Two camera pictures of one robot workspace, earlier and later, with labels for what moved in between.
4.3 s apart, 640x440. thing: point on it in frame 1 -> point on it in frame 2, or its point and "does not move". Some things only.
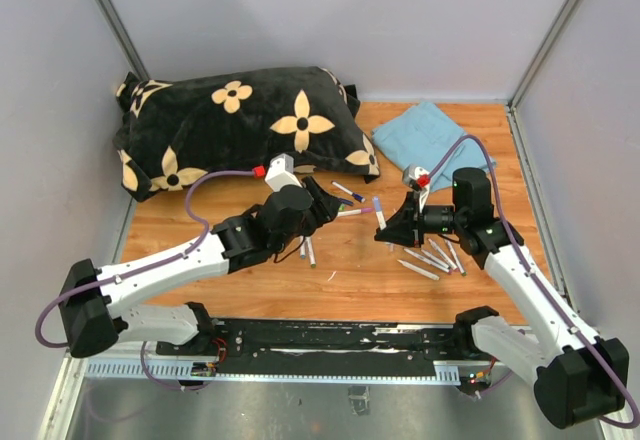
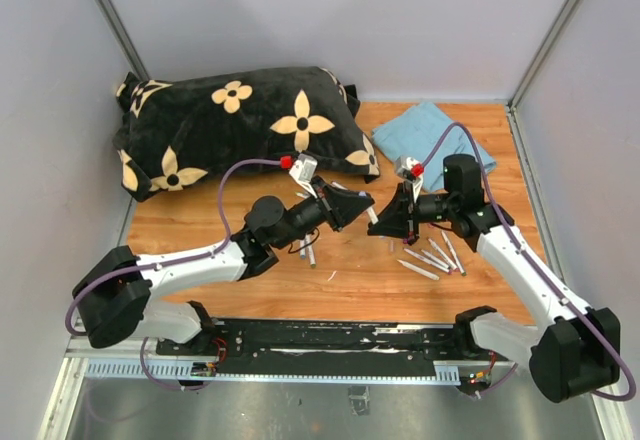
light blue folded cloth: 424,136 does not move
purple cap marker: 428,261 does not move
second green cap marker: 311,251 does not move
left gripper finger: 332,206 -> 350,213
